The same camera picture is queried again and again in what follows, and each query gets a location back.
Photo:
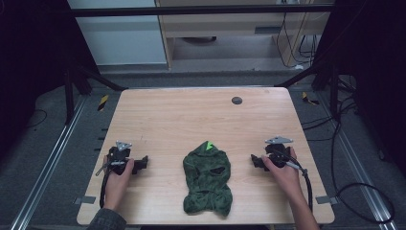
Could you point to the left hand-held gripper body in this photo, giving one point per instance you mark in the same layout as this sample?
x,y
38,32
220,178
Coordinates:
x,y
118,155

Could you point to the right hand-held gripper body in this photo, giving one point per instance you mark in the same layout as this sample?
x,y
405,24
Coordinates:
x,y
277,153

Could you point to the green knit balaclava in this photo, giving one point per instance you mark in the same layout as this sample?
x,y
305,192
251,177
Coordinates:
x,y
207,179

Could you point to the person's left hand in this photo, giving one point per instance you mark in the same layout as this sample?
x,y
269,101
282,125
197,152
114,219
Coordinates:
x,y
116,187

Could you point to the person's right hand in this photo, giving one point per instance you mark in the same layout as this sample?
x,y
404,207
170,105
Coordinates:
x,y
285,180

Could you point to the black yellow striped tape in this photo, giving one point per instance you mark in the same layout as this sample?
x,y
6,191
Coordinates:
x,y
308,99
103,102

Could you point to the grey tape strip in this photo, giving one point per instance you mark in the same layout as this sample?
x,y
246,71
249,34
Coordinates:
x,y
326,200
85,200

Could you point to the grey round table grommet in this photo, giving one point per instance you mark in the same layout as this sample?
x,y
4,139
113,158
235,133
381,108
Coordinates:
x,y
236,100

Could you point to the black metal stand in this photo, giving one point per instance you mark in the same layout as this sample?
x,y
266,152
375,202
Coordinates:
x,y
68,96
333,92

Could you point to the white cabinet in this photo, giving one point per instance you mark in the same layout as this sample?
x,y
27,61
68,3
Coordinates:
x,y
121,38

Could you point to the black curtain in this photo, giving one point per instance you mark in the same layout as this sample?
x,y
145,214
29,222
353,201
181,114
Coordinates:
x,y
32,64
376,64

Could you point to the aluminium floor rail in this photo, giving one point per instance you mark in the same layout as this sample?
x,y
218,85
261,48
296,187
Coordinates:
x,y
360,172
48,163

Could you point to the black horizontal frame bar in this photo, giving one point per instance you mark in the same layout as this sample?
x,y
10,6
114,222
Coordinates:
x,y
191,10

